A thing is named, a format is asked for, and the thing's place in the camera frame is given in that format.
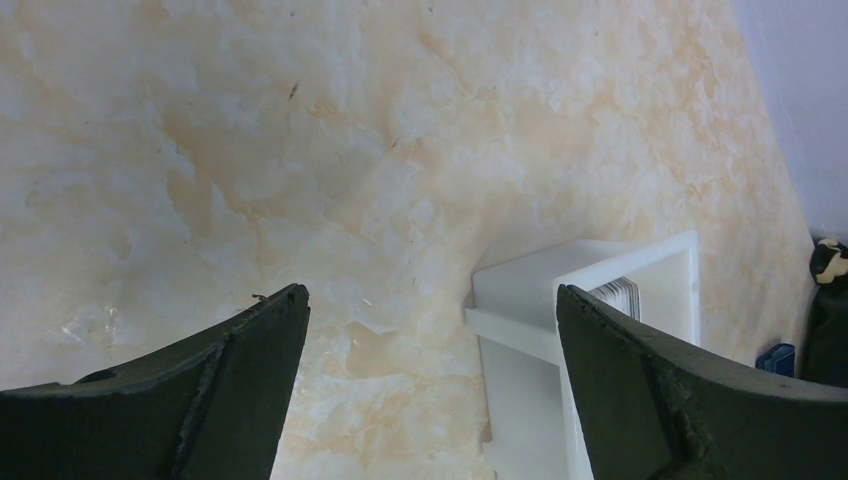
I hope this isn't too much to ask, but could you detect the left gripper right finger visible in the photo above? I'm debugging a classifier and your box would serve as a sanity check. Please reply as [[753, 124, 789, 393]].
[[556, 285, 847, 479]]

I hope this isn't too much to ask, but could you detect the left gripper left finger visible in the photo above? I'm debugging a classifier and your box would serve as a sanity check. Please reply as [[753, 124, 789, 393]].
[[1, 284, 310, 479]]

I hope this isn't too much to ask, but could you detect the white plastic card tray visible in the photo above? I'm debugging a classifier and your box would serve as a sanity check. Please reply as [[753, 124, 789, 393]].
[[465, 230, 702, 479]]

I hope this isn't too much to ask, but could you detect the navy blue card holder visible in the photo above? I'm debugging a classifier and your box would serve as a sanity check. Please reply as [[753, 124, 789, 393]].
[[755, 343, 796, 378]]

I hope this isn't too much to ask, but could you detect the stack of grey cards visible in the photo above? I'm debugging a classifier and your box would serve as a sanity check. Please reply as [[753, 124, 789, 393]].
[[589, 277, 641, 322]]

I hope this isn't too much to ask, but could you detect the black floral blanket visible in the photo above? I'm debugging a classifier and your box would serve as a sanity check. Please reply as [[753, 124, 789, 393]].
[[799, 238, 847, 388]]

